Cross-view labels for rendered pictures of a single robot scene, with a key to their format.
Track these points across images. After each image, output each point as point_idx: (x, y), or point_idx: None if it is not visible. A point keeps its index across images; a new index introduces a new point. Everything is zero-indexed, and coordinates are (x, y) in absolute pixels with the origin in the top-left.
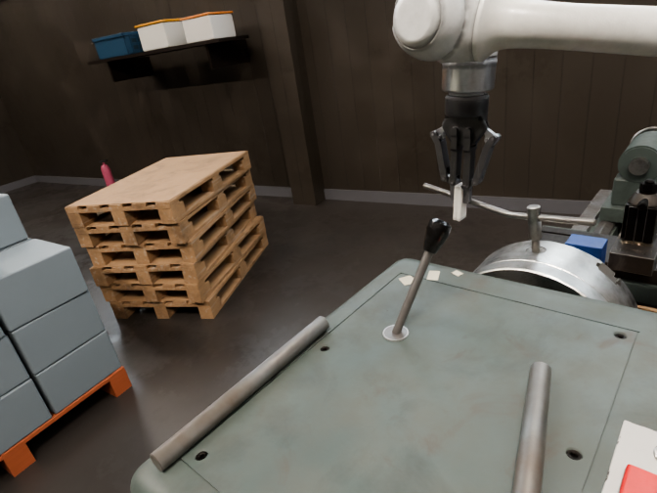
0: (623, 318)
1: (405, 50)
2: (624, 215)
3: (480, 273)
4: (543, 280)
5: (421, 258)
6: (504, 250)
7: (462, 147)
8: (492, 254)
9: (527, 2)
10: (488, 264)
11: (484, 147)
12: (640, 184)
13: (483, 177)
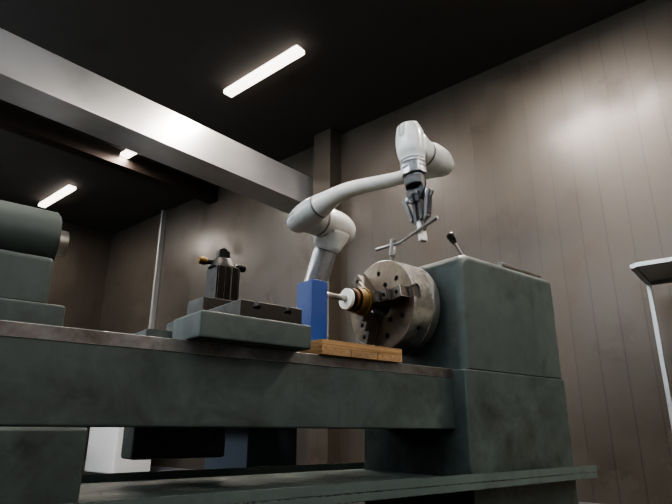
0: None
1: (450, 172)
2: (237, 279)
3: (422, 269)
4: None
5: (457, 245)
6: (402, 263)
7: (417, 201)
8: (406, 266)
9: None
10: (415, 267)
11: (410, 205)
12: (227, 251)
13: (409, 220)
